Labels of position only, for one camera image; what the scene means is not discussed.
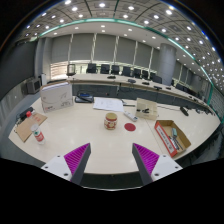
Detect grey boxy monitor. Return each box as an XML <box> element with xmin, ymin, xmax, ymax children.
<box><xmin>25</xmin><ymin>78</ymin><xmax>42</xmax><ymax>95</ymax></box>

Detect black tabletop microphone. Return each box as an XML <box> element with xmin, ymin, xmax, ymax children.
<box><xmin>179</xmin><ymin>105</ymin><xmax>190</xmax><ymax>117</ymax></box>

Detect black tool in beige box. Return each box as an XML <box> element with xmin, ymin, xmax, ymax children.
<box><xmin>136</xmin><ymin>107</ymin><xmax>151</xmax><ymax>115</ymax></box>

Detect white printed paper sheet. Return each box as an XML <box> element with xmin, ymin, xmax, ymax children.
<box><xmin>92</xmin><ymin>96</ymin><xmax>125</xmax><ymax>113</ymax></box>

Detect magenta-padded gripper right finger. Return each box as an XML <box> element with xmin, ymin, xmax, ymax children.
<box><xmin>131</xmin><ymin>142</ymin><xmax>184</xmax><ymax>186</ymax></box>

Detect row of desk microphones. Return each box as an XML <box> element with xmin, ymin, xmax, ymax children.
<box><xmin>106</xmin><ymin>74</ymin><xmax>174</xmax><ymax>92</ymax></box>

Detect row of black office chairs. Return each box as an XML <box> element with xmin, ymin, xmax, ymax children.
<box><xmin>65</xmin><ymin>62</ymin><xmax>194</xmax><ymax>93</ymax></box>

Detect large white cardboard box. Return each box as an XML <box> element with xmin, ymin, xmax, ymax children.
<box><xmin>39</xmin><ymin>81</ymin><xmax>74</xmax><ymax>113</ymax></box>

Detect teal tool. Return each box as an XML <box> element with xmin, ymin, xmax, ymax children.
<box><xmin>170</xmin><ymin>127</ymin><xmax>179</xmax><ymax>139</ymax></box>

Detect open cardboard box red side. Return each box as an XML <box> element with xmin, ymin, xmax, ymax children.
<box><xmin>153</xmin><ymin>119</ymin><xmax>193</xmax><ymax>158</ymax></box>

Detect flat round red coaster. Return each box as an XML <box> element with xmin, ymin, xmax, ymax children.
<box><xmin>123</xmin><ymin>122</ymin><xmax>137</xmax><ymax>132</ymax></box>

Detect black desk phone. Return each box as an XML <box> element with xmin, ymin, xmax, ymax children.
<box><xmin>74</xmin><ymin>92</ymin><xmax>95</xmax><ymax>104</ymax></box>

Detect round ceiling lights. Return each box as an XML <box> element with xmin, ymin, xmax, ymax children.
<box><xmin>24</xmin><ymin>0</ymin><xmax>224</xmax><ymax>88</ymax></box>

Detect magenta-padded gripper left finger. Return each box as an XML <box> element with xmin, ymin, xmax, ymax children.
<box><xmin>40</xmin><ymin>142</ymin><xmax>92</xmax><ymax>186</ymax></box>

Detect brown paper envelope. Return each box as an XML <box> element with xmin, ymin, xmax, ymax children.
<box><xmin>15</xmin><ymin>112</ymin><xmax>48</xmax><ymax>144</ymax></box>

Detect clear red-capped water bottle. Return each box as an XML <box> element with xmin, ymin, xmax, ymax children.
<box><xmin>25</xmin><ymin>110</ymin><xmax>47</xmax><ymax>145</ymax></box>

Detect red floral ceramic mug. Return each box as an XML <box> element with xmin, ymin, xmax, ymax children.
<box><xmin>103</xmin><ymin>112</ymin><xmax>119</xmax><ymax>131</ymax></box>

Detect long curved conference desk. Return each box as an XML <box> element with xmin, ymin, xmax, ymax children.
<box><xmin>68</xmin><ymin>73</ymin><xmax>214</xmax><ymax>109</ymax></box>

